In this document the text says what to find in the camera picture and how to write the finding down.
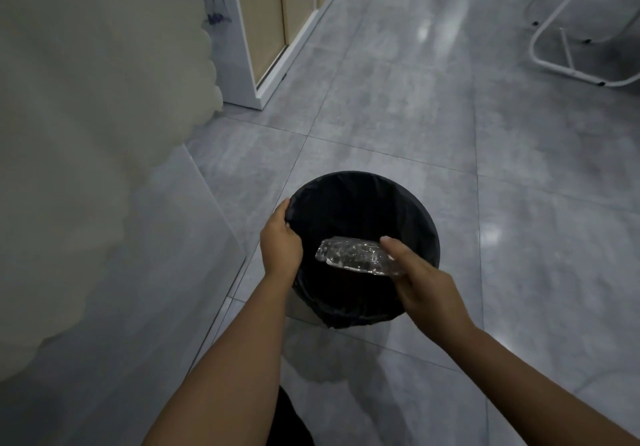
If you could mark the person's left hand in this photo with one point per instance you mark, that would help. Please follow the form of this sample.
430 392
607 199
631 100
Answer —
280 248

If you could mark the person's right hand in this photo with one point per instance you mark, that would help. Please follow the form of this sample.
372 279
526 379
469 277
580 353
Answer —
425 293

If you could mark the person's left thumb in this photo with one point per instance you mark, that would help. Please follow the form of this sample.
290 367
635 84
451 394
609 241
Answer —
281 209

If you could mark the person's right thumb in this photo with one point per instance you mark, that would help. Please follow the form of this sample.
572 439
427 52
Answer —
400 253

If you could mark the crushed clear plastic bottle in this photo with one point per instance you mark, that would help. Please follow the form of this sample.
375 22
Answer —
350 255

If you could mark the black trash bin with liner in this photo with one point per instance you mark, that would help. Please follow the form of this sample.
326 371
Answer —
365 210

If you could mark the person's right forearm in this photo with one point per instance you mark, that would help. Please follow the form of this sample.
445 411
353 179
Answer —
530 385

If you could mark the person's left forearm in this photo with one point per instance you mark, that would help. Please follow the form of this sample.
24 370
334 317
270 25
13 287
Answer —
225 365

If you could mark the white cabinet with wooden doors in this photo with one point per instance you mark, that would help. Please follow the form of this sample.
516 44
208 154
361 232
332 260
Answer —
272 20

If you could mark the person's black trousers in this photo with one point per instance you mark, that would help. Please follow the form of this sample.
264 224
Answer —
287 423

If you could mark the white metal folding rack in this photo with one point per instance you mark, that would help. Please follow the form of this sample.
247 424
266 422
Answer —
580 55

